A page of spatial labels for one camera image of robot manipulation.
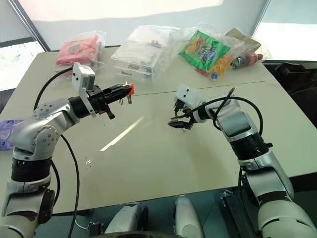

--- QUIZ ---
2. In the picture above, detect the green snack bag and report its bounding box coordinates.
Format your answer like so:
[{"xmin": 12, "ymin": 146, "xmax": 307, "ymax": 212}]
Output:
[{"xmin": 178, "ymin": 29, "xmax": 231, "ymax": 74}]

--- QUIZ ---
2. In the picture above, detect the pink item in clear bag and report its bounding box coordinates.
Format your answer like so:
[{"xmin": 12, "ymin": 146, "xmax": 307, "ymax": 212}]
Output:
[{"xmin": 54, "ymin": 30, "xmax": 106, "ymax": 75}]

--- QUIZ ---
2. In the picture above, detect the large clear plastic box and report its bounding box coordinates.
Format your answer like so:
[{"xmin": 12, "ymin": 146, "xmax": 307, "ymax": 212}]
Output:
[{"xmin": 110, "ymin": 24, "xmax": 175, "ymax": 69}]

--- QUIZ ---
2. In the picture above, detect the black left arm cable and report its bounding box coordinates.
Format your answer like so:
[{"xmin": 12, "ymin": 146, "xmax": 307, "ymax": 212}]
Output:
[{"xmin": 33, "ymin": 67, "xmax": 81, "ymax": 238}]

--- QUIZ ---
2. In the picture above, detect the black metal bracket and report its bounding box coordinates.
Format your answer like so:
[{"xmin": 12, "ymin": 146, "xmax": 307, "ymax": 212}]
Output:
[{"xmin": 219, "ymin": 189, "xmax": 258, "ymax": 238}]

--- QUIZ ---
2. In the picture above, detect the orange snack bag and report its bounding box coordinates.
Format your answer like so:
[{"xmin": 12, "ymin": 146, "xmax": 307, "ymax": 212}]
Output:
[{"xmin": 209, "ymin": 55, "xmax": 233, "ymax": 81}]

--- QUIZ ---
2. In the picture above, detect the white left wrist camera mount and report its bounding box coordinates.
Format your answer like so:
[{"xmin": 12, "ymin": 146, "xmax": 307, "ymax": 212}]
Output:
[{"xmin": 71, "ymin": 62, "xmax": 97, "ymax": 118}]

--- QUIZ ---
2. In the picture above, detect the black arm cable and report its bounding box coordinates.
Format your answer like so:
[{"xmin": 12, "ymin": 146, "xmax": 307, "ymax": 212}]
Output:
[
  {"xmin": 33, "ymin": 67, "xmax": 81, "ymax": 238},
  {"xmin": 212, "ymin": 87, "xmax": 264, "ymax": 207}
]

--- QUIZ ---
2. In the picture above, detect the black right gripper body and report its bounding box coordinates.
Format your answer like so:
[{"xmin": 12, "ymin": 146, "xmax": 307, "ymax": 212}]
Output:
[{"xmin": 173, "ymin": 98, "xmax": 197, "ymax": 123}]

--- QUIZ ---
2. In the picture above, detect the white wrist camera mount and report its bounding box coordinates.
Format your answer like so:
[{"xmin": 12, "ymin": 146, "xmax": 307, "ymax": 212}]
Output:
[
  {"xmin": 175, "ymin": 83, "xmax": 200, "ymax": 110},
  {"xmin": 71, "ymin": 62, "xmax": 97, "ymax": 118}
]

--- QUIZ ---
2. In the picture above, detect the purple package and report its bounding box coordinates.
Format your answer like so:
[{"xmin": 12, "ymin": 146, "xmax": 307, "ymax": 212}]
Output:
[{"xmin": 0, "ymin": 119, "xmax": 25, "ymax": 152}]

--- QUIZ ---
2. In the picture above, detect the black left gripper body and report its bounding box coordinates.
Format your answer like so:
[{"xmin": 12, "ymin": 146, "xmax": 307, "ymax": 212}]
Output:
[{"xmin": 86, "ymin": 84, "xmax": 116, "ymax": 120}]

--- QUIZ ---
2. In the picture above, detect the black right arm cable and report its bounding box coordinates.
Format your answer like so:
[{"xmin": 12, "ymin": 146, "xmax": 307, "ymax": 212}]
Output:
[{"xmin": 212, "ymin": 87, "xmax": 264, "ymax": 207}]

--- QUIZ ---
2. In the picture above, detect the black chair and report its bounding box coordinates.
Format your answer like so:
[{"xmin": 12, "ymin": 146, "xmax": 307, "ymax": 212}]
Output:
[{"xmin": 274, "ymin": 61, "xmax": 317, "ymax": 100}]

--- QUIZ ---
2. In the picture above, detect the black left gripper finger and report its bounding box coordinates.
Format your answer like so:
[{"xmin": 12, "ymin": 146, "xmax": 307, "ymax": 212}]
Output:
[
  {"xmin": 102, "ymin": 84, "xmax": 132, "ymax": 96},
  {"xmin": 104, "ymin": 90, "xmax": 132, "ymax": 103}
]

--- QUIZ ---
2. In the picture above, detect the brown paper bag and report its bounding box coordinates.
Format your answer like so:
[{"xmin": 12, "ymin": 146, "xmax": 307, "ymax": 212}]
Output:
[{"xmin": 224, "ymin": 27, "xmax": 263, "ymax": 53}]

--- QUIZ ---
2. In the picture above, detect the white rounded robot leg shell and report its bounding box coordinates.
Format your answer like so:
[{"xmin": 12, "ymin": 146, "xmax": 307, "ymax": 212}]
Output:
[
  {"xmin": 172, "ymin": 195, "xmax": 205, "ymax": 238},
  {"xmin": 105, "ymin": 201, "xmax": 149, "ymax": 238}
]

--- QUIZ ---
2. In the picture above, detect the clear plastic bag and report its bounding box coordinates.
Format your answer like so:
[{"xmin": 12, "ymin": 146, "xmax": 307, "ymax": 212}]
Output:
[{"xmin": 177, "ymin": 21, "xmax": 250, "ymax": 76}]

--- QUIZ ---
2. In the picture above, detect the dark cola bottle red cap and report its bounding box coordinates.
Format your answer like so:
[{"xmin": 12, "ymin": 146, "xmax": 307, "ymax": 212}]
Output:
[{"xmin": 230, "ymin": 51, "xmax": 264, "ymax": 70}]

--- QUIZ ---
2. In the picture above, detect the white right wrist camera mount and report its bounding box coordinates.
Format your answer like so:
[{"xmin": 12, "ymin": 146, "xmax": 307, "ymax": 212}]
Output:
[{"xmin": 175, "ymin": 83, "xmax": 200, "ymax": 110}]

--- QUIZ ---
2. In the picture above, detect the small clear plastic box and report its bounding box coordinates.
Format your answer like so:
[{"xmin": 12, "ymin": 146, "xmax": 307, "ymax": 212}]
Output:
[{"xmin": 113, "ymin": 62, "xmax": 156, "ymax": 84}]

